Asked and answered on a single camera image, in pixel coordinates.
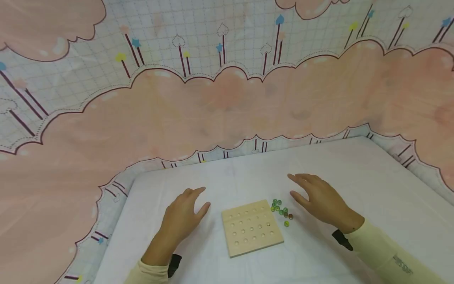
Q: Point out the person's right fingers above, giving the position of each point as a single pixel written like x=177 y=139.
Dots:
x=301 y=180

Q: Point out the person's left thumb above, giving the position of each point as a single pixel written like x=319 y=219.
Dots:
x=202 y=210

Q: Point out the person's right thumb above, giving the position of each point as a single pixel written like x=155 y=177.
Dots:
x=298 y=198

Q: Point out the pile of green glass marbles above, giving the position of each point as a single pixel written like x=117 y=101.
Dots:
x=281 y=211

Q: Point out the black wrist band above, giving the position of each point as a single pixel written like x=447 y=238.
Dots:
x=173 y=265
x=342 y=239

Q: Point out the person's left forearm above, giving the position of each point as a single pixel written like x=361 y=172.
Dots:
x=154 y=262

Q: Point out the person's left fingers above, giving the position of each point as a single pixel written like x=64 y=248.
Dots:
x=194 y=193

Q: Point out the person's right hand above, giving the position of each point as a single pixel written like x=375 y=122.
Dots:
x=324 y=199

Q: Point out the person's left hand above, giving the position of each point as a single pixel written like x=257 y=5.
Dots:
x=179 y=221

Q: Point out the wooden board with round holes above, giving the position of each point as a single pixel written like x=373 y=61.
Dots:
x=252 y=228

